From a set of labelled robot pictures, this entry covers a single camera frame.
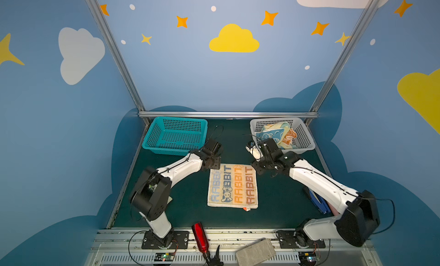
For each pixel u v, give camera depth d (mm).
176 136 1141
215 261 685
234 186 907
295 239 675
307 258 711
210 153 705
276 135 1042
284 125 1072
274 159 624
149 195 458
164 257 708
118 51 861
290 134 1052
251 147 735
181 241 747
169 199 853
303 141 1046
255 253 689
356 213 403
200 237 728
